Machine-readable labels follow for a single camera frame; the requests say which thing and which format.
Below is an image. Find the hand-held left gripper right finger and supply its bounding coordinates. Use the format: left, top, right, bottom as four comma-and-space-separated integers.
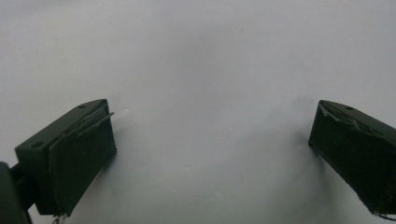
308, 99, 396, 217

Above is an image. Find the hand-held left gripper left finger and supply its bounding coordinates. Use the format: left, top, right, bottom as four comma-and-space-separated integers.
14, 98, 118, 217

